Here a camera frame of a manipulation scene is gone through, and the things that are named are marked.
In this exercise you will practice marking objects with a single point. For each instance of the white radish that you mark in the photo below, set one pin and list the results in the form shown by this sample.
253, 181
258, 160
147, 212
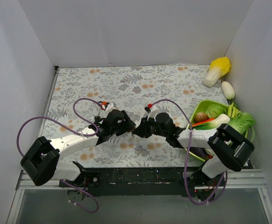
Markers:
228, 90

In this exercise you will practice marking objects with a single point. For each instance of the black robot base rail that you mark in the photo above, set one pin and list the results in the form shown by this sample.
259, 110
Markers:
131, 181

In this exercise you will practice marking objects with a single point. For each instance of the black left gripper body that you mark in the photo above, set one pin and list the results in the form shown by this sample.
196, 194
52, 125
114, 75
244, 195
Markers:
124, 122

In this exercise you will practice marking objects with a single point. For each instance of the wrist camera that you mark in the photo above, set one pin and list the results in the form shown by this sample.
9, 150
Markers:
109, 108
151, 110

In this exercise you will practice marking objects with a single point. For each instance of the green round cabbage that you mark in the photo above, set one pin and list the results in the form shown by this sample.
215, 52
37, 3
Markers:
214, 110

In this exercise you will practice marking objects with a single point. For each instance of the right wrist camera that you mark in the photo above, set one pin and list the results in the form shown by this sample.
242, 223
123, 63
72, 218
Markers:
151, 110

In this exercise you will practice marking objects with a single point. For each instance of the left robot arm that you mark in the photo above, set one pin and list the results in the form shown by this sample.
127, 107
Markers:
42, 162

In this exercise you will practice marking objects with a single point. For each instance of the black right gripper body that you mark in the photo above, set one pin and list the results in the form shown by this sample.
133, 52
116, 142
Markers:
144, 126

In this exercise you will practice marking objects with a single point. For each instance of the green plastic basket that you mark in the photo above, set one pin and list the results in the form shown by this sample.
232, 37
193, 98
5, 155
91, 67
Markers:
202, 106

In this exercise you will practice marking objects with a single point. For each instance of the green leafy lettuce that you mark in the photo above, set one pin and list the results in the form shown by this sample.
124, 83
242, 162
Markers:
241, 121

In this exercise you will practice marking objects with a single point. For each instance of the purple eggplant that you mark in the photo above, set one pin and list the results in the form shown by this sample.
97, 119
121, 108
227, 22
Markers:
200, 152

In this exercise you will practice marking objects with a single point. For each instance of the brown kiwi potato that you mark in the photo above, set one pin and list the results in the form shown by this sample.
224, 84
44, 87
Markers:
200, 117

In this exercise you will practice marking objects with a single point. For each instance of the yellow white napa cabbage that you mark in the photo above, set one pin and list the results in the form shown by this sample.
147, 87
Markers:
217, 69

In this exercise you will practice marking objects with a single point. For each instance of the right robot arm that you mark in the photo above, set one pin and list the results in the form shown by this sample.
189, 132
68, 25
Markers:
232, 149

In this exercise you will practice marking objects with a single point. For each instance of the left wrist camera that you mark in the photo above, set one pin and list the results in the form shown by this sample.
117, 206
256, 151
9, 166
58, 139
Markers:
109, 108

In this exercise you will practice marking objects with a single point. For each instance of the floral table mat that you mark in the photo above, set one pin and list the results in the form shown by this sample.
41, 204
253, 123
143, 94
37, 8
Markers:
176, 90

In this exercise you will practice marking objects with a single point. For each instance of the orange carrot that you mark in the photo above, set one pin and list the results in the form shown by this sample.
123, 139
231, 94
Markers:
203, 122

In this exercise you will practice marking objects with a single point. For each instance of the white bok choy stalk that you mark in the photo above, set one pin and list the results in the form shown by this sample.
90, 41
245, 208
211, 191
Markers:
221, 119

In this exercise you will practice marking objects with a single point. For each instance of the orange black padlock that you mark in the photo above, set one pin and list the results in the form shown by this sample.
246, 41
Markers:
103, 104

